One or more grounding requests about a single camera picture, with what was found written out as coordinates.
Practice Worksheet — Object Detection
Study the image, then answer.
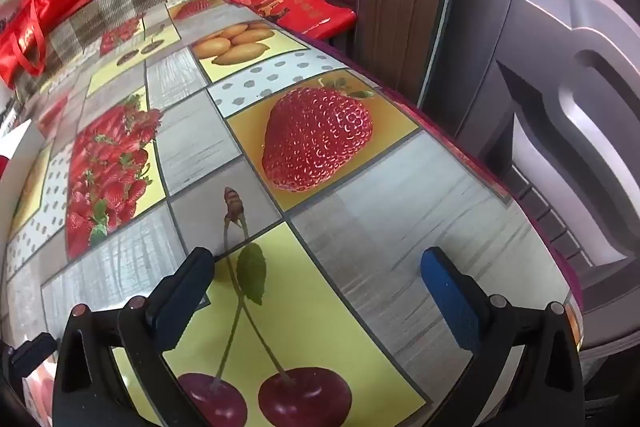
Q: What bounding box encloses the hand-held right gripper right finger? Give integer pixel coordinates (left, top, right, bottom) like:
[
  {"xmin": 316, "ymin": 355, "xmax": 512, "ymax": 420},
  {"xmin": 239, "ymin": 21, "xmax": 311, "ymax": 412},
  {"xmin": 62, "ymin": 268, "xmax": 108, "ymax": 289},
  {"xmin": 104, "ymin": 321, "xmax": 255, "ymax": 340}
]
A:
[{"xmin": 420, "ymin": 247, "xmax": 586, "ymax": 427}]

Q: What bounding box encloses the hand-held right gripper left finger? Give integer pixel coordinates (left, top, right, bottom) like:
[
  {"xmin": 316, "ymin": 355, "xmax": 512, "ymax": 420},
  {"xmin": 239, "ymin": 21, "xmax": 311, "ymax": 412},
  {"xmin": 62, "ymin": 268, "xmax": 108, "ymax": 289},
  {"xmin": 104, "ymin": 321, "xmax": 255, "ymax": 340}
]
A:
[{"xmin": 52, "ymin": 247, "xmax": 216, "ymax": 427}]

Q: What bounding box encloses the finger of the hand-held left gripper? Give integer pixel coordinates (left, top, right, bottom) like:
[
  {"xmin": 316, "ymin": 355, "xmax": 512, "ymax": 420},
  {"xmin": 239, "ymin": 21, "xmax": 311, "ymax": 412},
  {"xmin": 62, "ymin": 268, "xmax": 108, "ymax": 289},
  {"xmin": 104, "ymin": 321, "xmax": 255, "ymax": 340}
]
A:
[{"xmin": 7, "ymin": 332, "xmax": 58, "ymax": 380}]

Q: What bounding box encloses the fruit print tablecloth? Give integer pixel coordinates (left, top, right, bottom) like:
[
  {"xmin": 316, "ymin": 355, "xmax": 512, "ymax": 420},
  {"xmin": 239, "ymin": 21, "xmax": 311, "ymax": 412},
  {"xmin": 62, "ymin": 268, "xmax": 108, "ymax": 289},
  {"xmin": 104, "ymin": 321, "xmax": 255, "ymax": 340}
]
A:
[{"xmin": 0, "ymin": 0, "xmax": 583, "ymax": 427}]

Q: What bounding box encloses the red printed bag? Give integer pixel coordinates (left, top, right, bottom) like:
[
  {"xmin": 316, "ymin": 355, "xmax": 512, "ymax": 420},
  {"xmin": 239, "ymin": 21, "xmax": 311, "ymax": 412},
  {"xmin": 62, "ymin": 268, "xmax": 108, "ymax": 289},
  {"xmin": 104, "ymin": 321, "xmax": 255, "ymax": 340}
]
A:
[{"xmin": 227, "ymin": 0, "xmax": 358, "ymax": 40}]

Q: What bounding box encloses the red tote bag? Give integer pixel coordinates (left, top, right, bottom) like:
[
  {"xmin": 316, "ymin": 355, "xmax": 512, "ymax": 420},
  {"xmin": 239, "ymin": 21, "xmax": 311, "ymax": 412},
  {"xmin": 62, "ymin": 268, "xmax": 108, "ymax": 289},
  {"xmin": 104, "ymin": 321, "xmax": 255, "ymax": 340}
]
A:
[{"xmin": 0, "ymin": 0, "xmax": 93, "ymax": 90}]

